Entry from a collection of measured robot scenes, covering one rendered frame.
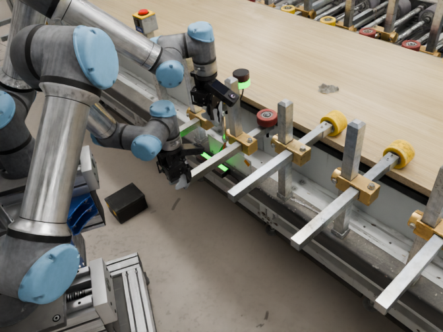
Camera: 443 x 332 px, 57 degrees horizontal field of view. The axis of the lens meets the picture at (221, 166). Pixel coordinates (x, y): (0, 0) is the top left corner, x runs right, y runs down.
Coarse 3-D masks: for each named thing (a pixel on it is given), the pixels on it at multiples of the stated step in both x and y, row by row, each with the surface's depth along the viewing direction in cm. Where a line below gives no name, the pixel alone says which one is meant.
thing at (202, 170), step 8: (256, 128) 159; (264, 128) 158; (272, 128) 161; (256, 136) 157; (232, 144) 153; (240, 144) 152; (224, 152) 150; (232, 152) 151; (208, 160) 148; (216, 160) 147; (224, 160) 150; (200, 168) 145; (208, 168) 146; (192, 176) 142; (200, 176) 145
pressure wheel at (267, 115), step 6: (258, 114) 158; (264, 114) 157; (270, 114) 158; (276, 114) 157; (258, 120) 156; (264, 120) 155; (270, 120) 154; (276, 120) 157; (264, 126) 156; (270, 126) 156
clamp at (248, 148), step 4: (228, 132) 158; (244, 132) 156; (228, 136) 157; (232, 136) 155; (240, 136) 154; (244, 136) 154; (248, 136) 154; (232, 140) 156; (236, 140) 154; (240, 140) 153; (244, 140) 152; (252, 140) 152; (256, 140) 152; (244, 144) 151; (248, 144) 150; (252, 144) 151; (256, 144) 153; (244, 148) 153; (248, 148) 151; (252, 148) 153; (256, 148) 154; (244, 152) 154; (248, 152) 152; (252, 152) 154
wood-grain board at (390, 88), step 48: (96, 0) 275; (144, 0) 266; (192, 0) 257; (240, 0) 249; (240, 48) 202; (288, 48) 196; (336, 48) 192; (384, 48) 187; (240, 96) 172; (288, 96) 166; (336, 96) 162; (384, 96) 159; (432, 96) 156; (336, 144) 142; (384, 144) 138; (432, 144) 136
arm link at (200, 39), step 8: (192, 24) 119; (200, 24) 119; (208, 24) 118; (192, 32) 117; (200, 32) 116; (208, 32) 117; (192, 40) 119; (200, 40) 118; (208, 40) 119; (192, 48) 119; (200, 48) 120; (208, 48) 120; (192, 56) 122; (200, 56) 121; (208, 56) 122; (200, 64) 123
